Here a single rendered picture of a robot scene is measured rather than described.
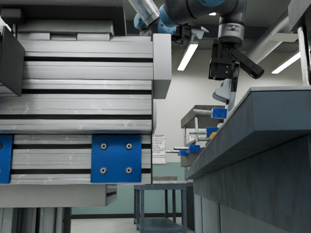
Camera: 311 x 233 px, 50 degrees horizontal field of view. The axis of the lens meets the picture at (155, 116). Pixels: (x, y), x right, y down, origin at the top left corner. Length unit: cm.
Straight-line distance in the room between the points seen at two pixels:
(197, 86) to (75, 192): 812
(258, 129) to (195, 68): 861
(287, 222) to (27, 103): 44
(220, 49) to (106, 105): 52
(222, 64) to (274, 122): 71
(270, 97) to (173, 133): 805
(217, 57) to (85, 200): 56
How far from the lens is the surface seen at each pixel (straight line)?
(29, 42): 64
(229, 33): 101
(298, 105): 30
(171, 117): 839
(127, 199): 811
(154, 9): 137
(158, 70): 60
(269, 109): 29
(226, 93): 97
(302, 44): 253
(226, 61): 99
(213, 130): 109
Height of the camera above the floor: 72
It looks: 12 degrees up
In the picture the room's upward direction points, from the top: straight up
